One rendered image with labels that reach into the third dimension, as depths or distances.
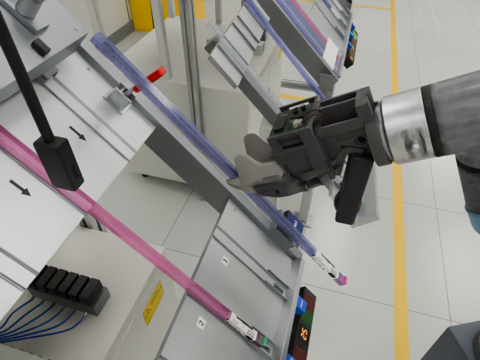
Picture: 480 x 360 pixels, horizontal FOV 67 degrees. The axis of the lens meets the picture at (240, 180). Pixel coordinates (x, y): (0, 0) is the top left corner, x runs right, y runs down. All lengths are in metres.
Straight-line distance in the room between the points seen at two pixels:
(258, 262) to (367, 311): 0.96
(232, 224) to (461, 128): 0.40
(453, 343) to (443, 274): 0.83
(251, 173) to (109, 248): 0.55
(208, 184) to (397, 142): 0.37
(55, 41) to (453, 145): 0.46
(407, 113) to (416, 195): 1.69
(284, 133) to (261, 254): 0.33
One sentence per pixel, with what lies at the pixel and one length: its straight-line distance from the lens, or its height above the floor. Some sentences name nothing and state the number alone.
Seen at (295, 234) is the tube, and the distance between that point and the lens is 0.56.
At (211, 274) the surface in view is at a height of 0.84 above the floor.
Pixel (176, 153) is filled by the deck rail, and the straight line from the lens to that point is 0.64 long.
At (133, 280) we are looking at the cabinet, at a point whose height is 0.62.
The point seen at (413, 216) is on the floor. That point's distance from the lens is 1.97.
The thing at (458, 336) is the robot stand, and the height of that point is 0.55.
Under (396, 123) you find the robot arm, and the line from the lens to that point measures 0.39.
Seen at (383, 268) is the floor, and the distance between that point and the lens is 1.71.
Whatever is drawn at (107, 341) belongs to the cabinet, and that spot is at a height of 0.62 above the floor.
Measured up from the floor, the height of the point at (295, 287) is 0.73.
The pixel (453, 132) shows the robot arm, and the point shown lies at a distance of 0.39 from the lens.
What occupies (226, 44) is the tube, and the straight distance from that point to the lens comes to 0.70.
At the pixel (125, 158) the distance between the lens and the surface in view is 0.56.
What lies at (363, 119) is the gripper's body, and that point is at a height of 1.12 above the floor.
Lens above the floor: 1.34
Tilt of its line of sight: 43 degrees down
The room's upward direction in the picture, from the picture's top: straight up
